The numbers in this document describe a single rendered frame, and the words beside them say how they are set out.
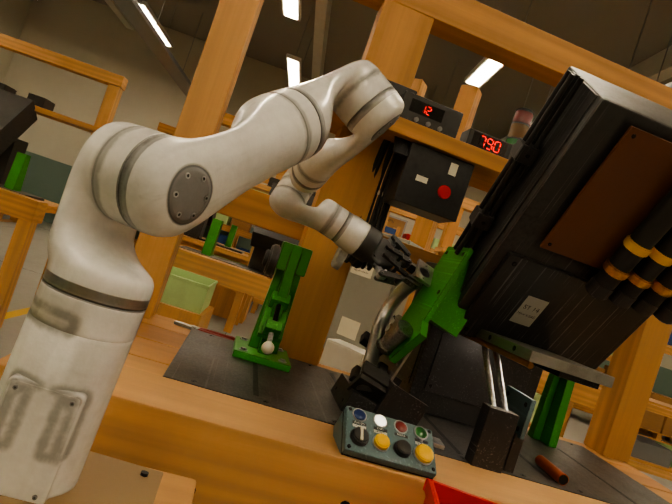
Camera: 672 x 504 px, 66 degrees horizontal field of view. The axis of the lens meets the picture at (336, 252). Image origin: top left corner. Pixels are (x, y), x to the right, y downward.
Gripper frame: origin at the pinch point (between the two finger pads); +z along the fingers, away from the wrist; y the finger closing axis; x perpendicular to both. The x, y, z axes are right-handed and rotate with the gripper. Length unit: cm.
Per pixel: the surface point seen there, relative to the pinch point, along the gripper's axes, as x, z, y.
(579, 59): -35, 14, 75
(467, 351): 9.1, 22.2, -0.7
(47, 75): 734, -554, 750
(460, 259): -11.8, 2.9, -1.9
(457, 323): -4.1, 9.6, -9.4
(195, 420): 1, -26, -50
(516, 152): -33.4, -3.4, 3.3
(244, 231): 508, -45, 470
